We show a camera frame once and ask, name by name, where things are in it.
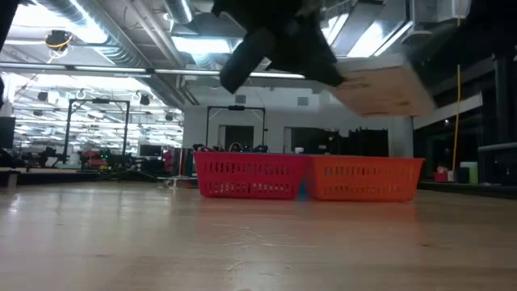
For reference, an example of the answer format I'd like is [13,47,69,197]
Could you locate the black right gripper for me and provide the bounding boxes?
[212,0,347,95]

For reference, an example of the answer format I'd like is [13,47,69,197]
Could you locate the black cable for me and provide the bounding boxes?
[226,141,270,154]

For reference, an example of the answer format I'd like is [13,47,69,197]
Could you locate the white box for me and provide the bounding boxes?
[329,54,439,118]

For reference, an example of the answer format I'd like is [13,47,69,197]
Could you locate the black cabinets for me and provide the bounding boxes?
[290,128,389,158]

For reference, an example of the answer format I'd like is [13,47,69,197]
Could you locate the dark red-black bundle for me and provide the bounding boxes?
[192,143,225,154]

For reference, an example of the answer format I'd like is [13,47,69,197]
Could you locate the red plastic basket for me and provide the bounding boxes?
[193,151,309,200]

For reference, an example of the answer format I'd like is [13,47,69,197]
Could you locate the orange plastic basket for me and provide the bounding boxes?
[305,155,427,202]

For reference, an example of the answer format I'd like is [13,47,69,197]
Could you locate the long light bar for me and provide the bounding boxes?
[0,62,308,81]

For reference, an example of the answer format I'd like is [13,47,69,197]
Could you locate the small red container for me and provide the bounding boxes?
[433,163,449,183]

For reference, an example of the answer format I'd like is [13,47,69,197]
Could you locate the red machine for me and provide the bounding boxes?
[78,149,110,171]

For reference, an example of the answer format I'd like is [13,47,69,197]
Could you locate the green and white container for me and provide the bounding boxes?
[460,161,480,185]

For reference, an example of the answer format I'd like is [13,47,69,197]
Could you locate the wooden table with dark edge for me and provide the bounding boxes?
[0,166,102,188]

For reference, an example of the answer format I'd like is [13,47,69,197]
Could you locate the black rig frame with camera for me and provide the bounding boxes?
[205,105,267,154]

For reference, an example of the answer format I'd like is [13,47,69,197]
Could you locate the silver ceiling duct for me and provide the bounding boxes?
[36,0,195,108]

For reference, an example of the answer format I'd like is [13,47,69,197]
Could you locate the yellow hanging cord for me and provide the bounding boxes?
[451,64,462,173]

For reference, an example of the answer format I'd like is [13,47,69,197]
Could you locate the black aluminium table frame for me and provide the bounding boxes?
[476,48,517,187]

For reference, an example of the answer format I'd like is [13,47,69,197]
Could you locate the tall black rig frame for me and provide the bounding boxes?
[62,98,131,165]

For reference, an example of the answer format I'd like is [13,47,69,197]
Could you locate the yellow cable reel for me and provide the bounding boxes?
[44,30,74,53]

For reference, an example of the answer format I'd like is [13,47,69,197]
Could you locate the dark wall monitor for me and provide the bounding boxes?
[0,116,16,150]

